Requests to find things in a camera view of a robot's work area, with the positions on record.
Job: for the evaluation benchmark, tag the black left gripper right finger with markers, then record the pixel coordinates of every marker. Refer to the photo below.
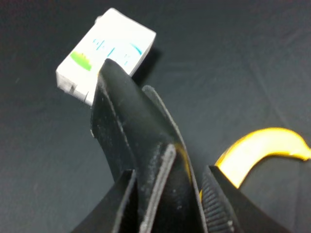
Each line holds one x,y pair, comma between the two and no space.
227,210

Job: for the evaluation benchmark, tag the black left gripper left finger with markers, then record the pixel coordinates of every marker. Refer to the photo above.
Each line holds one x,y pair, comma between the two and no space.
116,212

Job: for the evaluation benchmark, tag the black leather glasses case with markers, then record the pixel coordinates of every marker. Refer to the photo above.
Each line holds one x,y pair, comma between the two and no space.
136,131

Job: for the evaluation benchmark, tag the yellow banana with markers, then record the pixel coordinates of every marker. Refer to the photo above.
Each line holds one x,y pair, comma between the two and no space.
238,160

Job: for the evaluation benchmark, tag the black tablecloth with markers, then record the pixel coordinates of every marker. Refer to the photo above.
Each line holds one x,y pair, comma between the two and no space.
223,68

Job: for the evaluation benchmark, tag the white milk carton box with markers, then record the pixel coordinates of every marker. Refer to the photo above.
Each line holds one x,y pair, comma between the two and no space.
113,36

